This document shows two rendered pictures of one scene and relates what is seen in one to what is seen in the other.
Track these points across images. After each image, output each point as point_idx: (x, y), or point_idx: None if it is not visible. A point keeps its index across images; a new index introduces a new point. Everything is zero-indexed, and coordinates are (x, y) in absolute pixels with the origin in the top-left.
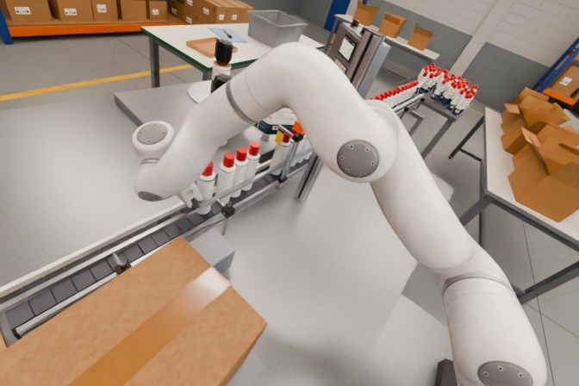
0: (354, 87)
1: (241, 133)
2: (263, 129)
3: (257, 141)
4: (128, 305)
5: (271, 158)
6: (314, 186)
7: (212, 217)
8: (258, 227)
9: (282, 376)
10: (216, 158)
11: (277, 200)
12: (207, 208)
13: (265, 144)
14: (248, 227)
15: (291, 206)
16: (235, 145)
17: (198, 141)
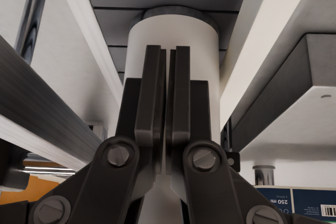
0: None
1: (321, 163)
2: (273, 195)
3: (272, 163)
4: None
5: (223, 139)
6: (108, 138)
7: (99, 33)
8: (38, 58)
9: None
10: (331, 132)
11: (109, 108)
12: (123, 82)
13: (250, 164)
14: (43, 44)
15: (78, 111)
16: (311, 153)
17: None
